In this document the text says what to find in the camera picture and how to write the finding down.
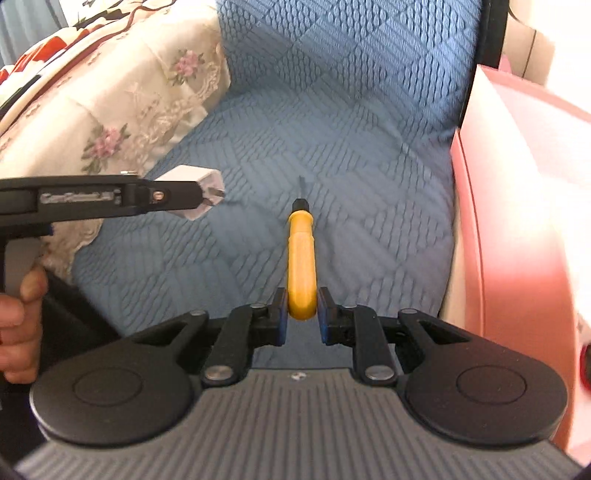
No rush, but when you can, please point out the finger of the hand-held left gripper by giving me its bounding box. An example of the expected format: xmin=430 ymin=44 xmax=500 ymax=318
xmin=136 ymin=178 xmax=214 ymax=217

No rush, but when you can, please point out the cream floral lace blanket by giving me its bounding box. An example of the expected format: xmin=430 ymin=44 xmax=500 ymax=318
xmin=0 ymin=0 xmax=232 ymax=283

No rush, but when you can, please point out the pink storage box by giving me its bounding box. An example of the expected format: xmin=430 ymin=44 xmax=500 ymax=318
xmin=450 ymin=64 xmax=591 ymax=468

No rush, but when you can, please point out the red black patterned blanket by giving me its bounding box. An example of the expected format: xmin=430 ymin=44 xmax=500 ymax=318
xmin=0 ymin=0 xmax=174 ymax=121

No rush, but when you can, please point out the blue quilted bedspread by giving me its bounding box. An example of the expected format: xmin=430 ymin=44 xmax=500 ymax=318
xmin=69 ymin=0 xmax=485 ymax=371

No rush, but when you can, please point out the person's left hand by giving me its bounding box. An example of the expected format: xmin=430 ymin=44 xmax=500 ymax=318
xmin=0 ymin=267 xmax=49 ymax=385

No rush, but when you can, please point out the yellow handle screwdriver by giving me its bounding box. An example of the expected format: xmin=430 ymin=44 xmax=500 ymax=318
xmin=287 ymin=174 xmax=320 ymax=320

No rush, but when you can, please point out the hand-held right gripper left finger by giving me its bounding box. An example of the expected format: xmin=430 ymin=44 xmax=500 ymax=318
xmin=131 ymin=287 xmax=290 ymax=387

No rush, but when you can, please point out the small white charger plug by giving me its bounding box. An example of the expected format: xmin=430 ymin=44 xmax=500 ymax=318
xmin=154 ymin=165 xmax=227 ymax=222

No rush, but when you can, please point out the black bed frame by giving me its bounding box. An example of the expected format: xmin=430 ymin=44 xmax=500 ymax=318
xmin=475 ymin=0 xmax=509 ymax=71

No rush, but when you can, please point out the black red horned toy figure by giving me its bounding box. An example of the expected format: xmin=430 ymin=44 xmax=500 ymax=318
xmin=575 ymin=314 xmax=591 ymax=385

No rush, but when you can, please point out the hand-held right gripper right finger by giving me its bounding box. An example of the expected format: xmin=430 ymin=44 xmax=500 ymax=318
xmin=318 ymin=287 xmax=474 ymax=387

